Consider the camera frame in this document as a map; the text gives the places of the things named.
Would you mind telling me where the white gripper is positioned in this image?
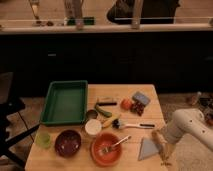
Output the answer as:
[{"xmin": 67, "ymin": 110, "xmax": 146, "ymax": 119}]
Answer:
[{"xmin": 151, "ymin": 122, "xmax": 184, "ymax": 163}]

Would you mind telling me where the grey-blue towel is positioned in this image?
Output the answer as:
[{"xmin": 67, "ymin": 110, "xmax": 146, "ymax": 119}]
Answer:
[{"xmin": 138, "ymin": 138, "xmax": 161, "ymax": 160}]

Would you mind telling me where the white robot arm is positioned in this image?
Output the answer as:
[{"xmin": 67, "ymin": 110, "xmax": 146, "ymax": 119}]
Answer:
[{"xmin": 152, "ymin": 108, "xmax": 213, "ymax": 163}]

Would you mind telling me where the orange bowl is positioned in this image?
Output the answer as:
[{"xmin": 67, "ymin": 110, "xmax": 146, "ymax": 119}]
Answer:
[{"xmin": 90, "ymin": 132, "xmax": 122, "ymax": 167}]

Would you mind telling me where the purple bowl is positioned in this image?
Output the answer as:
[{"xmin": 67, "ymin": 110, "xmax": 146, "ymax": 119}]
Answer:
[{"xmin": 54, "ymin": 130, "xmax": 81, "ymax": 158}]

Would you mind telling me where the dark red grapes toy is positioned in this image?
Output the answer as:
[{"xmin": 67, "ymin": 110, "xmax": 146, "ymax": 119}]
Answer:
[{"xmin": 130, "ymin": 101, "xmax": 145, "ymax": 116}]

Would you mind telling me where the blue sponge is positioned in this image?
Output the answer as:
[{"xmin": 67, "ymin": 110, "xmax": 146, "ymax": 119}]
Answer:
[{"xmin": 132, "ymin": 92, "xmax": 150, "ymax": 106}]

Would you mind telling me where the orange toy fruit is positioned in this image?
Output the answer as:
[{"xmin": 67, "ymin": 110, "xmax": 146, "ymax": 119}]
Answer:
[{"xmin": 120, "ymin": 99, "xmax": 133, "ymax": 110}]

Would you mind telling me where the yellow banana toy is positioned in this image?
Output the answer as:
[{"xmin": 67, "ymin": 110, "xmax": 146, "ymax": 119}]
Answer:
[{"xmin": 102, "ymin": 114, "xmax": 120, "ymax": 128}]

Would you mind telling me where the green cucumber toy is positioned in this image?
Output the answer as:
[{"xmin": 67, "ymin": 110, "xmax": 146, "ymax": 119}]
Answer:
[{"xmin": 94, "ymin": 104, "xmax": 112, "ymax": 118}]

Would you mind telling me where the white cup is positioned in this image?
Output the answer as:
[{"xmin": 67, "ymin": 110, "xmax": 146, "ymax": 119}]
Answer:
[{"xmin": 85, "ymin": 119, "xmax": 102, "ymax": 136}]

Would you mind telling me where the small dark metal cup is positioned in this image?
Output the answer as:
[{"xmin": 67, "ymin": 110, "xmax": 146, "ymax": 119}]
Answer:
[{"xmin": 86, "ymin": 109, "xmax": 98, "ymax": 120}]

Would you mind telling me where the green plastic tray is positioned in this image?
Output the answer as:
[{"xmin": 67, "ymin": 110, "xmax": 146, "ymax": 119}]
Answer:
[{"xmin": 40, "ymin": 80, "xmax": 88, "ymax": 126}]

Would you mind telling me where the small green cup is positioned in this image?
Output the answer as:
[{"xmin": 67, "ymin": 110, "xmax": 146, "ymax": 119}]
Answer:
[{"xmin": 35, "ymin": 132, "xmax": 51, "ymax": 149}]

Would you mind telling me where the person in dark clothing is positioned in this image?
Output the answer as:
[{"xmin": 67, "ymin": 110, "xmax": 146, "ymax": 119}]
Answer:
[{"xmin": 107, "ymin": 0, "xmax": 180, "ymax": 24}]

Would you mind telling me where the green box on counter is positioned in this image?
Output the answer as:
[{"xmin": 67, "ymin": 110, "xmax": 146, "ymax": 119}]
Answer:
[{"xmin": 66, "ymin": 17, "xmax": 95, "ymax": 25}]

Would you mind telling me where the black chair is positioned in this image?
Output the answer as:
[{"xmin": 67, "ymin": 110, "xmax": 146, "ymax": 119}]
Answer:
[{"xmin": 0, "ymin": 71, "xmax": 40, "ymax": 168}]

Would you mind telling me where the black-handled knife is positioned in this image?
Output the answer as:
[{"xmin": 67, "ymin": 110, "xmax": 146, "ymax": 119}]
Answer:
[{"xmin": 97, "ymin": 102, "xmax": 117, "ymax": 106}]

